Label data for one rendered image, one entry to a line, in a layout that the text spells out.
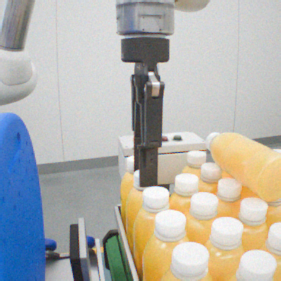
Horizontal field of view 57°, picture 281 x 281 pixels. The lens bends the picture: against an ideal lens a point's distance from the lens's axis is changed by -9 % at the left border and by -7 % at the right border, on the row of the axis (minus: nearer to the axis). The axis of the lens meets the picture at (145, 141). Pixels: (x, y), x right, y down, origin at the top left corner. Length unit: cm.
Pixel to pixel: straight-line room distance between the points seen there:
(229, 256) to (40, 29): 293
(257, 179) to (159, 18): 26
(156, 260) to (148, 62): 27
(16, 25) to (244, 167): 78
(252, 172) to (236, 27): 356
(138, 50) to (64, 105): 274
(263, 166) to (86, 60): 282
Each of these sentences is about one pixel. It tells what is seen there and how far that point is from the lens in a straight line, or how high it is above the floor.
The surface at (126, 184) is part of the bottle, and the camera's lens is 55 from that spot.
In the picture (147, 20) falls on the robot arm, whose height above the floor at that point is 135.
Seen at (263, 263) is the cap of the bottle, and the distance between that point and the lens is 31.
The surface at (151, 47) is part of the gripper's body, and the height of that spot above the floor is 131.
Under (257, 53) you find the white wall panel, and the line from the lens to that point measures 413.
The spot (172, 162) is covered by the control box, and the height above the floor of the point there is 105.
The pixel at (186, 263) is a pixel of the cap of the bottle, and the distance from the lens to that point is 29.
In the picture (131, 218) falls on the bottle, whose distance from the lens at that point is 50.
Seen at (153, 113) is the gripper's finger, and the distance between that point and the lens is 39.
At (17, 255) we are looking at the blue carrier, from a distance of 34.
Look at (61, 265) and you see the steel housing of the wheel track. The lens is 56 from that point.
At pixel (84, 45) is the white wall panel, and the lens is 310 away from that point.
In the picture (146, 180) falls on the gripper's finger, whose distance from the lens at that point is 46.
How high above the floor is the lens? 130
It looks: 17 degrees down
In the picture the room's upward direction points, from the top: straight up
